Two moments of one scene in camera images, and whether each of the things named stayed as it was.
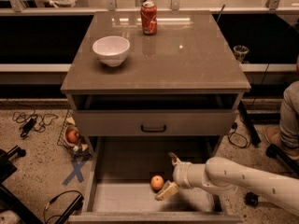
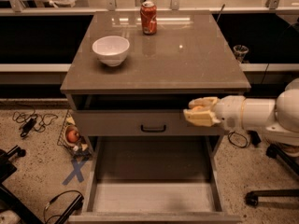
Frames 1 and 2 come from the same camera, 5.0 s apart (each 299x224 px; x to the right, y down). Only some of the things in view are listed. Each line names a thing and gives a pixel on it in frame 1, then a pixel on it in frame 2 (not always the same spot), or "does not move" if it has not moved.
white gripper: x=179 y=174 to x=230 y=112
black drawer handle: x=153 y=130 does not move
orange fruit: x=157 y=182 to x=198 y=108
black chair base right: x=251 y=198 does not move
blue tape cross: x=78 y=165 does not move
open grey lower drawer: x=121 y=189 does not move
